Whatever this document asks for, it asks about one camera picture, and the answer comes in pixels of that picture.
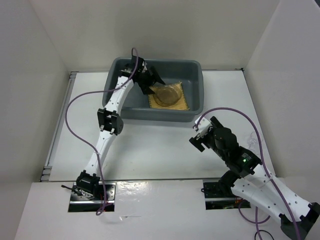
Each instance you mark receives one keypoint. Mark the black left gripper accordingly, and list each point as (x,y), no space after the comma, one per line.
(154,76)

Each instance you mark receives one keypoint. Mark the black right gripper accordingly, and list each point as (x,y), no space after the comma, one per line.
(196,142)

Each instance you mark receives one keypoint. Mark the clear glass oval dish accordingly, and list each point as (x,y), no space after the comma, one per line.
(153,100)
(168,96)

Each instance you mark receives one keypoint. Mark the bamboo woven mat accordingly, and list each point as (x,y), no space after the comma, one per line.
(181,105)

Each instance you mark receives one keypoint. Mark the clear plastic cup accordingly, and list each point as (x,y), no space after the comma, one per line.
(252,142)

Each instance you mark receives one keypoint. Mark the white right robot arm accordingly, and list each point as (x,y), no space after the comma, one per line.
(248,179)

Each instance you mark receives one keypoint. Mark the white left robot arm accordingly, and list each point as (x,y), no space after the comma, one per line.
(110,122)

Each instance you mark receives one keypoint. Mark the grey plastic bin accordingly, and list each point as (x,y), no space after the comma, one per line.
(187,72)

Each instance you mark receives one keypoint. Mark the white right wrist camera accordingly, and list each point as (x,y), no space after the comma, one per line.
(201,126)

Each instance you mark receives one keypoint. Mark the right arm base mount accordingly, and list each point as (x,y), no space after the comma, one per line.
(215,199)

